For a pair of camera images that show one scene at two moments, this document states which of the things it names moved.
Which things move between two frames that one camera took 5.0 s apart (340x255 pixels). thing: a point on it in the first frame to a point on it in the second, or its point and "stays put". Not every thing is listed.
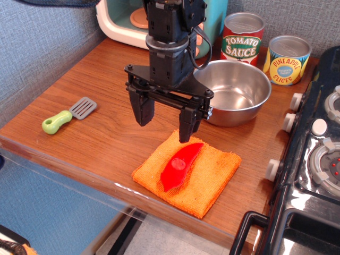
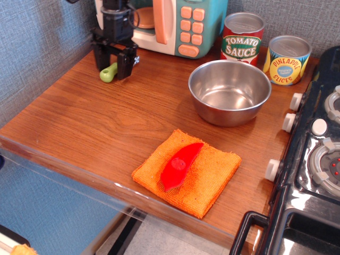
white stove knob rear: x=295 y=101 stays put
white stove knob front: x=272 y=168 stays put
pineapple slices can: x=287 y=60 stays put
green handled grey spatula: x=79 y=110 to x=106 y=75
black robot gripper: x=171 y=76 to x=117 y=33
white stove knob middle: x=289 y=121 stays put
